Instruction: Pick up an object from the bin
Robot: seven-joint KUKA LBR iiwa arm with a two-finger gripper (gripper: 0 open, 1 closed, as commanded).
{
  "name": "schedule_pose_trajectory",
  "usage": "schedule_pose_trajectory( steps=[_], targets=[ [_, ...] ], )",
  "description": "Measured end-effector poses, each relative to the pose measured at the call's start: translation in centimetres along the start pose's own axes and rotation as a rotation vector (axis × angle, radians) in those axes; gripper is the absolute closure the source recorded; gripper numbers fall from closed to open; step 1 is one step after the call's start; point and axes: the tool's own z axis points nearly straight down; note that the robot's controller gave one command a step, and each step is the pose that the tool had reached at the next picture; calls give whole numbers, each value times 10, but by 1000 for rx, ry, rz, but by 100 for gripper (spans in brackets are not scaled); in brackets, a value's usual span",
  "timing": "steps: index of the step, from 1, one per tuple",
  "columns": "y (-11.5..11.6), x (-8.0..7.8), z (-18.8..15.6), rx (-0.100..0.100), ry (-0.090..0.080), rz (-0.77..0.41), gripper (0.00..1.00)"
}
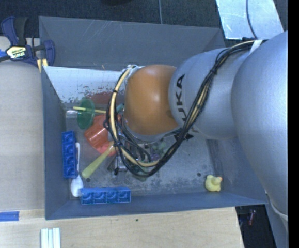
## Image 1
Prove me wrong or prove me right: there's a yellow-green toy utensil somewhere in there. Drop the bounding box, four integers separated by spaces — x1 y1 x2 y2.
81 141 117 179

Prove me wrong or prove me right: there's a blue toy brick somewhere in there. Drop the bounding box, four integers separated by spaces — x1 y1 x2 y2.
61 130 79 179
80 186 132 206

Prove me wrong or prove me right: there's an orange translucent plastic cup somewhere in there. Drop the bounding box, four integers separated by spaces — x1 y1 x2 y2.
84 114 117 154

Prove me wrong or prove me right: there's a grey metal bin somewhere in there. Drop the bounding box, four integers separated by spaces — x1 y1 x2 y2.
38 15 269 221

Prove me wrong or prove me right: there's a white plastic spoon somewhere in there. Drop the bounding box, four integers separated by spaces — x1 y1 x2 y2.
70 142 84 198

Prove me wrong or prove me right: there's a thin yellow stick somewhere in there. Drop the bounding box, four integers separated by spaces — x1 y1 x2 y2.
72 106 107 114

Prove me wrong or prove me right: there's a yellow rubber duck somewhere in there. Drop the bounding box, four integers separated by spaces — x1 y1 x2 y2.
204 174 223 192

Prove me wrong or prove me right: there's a pale wood board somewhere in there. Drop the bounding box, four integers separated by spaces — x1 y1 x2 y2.
0 60 46 212

